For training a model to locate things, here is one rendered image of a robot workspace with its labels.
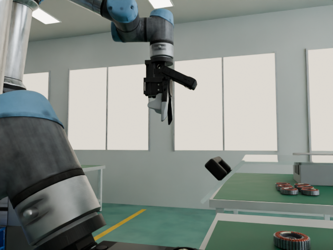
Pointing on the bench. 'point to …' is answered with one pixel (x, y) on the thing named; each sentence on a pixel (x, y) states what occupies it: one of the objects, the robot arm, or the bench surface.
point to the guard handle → (217, 167)
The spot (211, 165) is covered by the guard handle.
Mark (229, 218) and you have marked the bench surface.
